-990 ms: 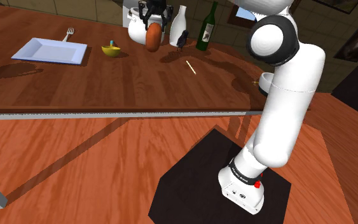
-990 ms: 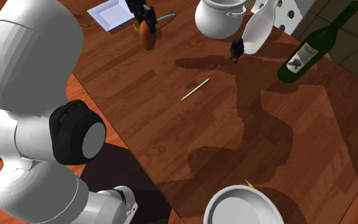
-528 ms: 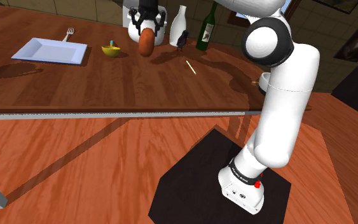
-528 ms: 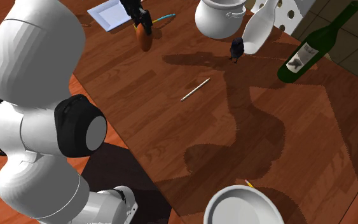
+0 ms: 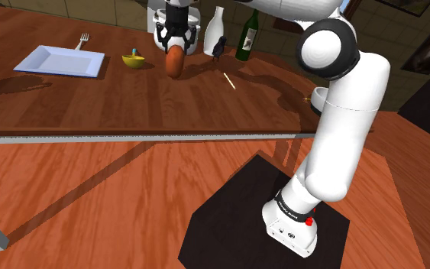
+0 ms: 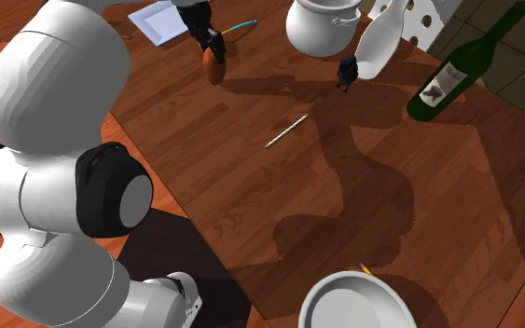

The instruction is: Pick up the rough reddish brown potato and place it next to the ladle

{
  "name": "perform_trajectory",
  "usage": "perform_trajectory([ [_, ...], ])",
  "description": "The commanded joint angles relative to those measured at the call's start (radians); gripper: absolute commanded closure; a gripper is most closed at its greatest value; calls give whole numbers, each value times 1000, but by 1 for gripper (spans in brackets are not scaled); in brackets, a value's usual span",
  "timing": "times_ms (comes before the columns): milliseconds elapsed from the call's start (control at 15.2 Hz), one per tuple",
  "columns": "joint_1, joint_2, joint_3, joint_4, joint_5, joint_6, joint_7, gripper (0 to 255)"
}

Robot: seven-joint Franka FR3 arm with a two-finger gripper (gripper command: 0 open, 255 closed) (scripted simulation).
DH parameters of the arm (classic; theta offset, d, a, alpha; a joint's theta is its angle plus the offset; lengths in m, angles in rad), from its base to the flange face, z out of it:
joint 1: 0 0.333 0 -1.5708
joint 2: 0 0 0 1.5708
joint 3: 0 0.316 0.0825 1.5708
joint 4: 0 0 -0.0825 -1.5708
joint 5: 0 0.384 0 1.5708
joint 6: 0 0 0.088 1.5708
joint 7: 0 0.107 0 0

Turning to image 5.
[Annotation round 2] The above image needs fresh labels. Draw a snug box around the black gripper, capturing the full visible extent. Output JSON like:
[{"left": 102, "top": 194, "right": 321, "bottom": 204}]
[{"left": 155, "top": 4, "right": 198, "bottom": 55}]

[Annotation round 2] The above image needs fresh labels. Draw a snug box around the white fork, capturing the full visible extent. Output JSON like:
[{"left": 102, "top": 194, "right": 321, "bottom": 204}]
[{"left": 74, "top": 32, "right": 90, "bottom": 51}]

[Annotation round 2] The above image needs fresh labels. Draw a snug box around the pale blue rectangular plate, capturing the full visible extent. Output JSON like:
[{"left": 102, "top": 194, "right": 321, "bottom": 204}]
[{"left": 12, "top": 44, "right": 106, "bottom": 79}]

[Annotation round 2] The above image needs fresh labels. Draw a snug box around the black robot stand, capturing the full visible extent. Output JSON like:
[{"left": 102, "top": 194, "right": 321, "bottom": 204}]
[{"left": 178, "top": 151, "right": 351, "bottom": 269}]

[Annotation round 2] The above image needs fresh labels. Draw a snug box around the white lidded pot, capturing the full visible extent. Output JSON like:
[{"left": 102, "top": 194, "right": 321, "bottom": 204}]
[{"left": 147, "top": 8, "right": 202, "bottom": 51}]

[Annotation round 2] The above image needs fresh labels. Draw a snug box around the wooden table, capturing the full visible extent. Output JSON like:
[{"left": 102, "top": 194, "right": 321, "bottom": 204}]
[{"left": 0, "top": 5, "right": 375, "bottom": 146}]

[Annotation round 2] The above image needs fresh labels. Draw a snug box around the black bird figure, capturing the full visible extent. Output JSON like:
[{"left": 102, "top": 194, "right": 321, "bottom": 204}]
[{"left": 211, "top": 36, "right": 228, "bottom": 63}]

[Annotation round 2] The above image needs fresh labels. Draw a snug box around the dark framed wall picture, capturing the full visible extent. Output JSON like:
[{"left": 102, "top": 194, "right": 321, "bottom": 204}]
[
  {"left": 400, "top": 28, "right": 430, "bottom": 76},
  {"left": 373, "top": 0, "right": 430, "bottom": 18}
]

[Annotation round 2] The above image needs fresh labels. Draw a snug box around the yellow bowl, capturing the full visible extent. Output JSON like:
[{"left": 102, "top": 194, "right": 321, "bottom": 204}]
[{"left": 121, "top": 53, "right": 146, "bottom": 70}]

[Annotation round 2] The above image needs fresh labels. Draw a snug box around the white bottle vase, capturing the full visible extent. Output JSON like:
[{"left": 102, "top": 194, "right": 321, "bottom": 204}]
[{"left": 203, "top": 6, "right": 226, "bottom": 57}]

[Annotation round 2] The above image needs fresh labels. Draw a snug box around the orange-brown oblong sausage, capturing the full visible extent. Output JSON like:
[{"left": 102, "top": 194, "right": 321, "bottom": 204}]
[{"left": 164, "top": 44, "right": 185, "bottom": 79}]

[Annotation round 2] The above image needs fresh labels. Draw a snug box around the pale thin stick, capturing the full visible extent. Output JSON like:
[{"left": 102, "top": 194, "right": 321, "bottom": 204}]
[{"left": 223, "top": 72, "right": 237, "bottom": 91}]

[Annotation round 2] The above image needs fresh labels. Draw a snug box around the green wine bottle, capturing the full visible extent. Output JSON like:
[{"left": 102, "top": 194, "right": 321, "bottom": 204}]
[{"left": 234, "top": 8, "right": 260, "bottom": 63}]

